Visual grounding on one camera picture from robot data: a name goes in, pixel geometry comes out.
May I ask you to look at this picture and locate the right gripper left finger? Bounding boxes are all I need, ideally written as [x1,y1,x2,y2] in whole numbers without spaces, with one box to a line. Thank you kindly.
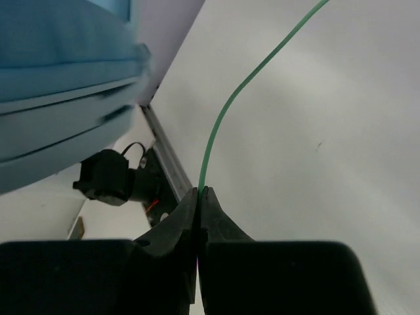
[135,188,198,314]

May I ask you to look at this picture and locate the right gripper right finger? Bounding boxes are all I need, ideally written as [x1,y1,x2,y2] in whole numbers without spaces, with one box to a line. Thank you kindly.
[199,186,254,314]

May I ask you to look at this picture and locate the light blue headphones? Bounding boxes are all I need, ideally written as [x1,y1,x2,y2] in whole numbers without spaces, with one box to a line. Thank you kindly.
[1,1,151,193]

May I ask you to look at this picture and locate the aluminium rail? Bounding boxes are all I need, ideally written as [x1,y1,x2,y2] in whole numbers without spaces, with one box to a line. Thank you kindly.
[139,104,194,227]

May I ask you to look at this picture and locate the green headphone cable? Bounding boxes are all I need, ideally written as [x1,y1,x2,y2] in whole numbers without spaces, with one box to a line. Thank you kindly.
[198,0,329,193]

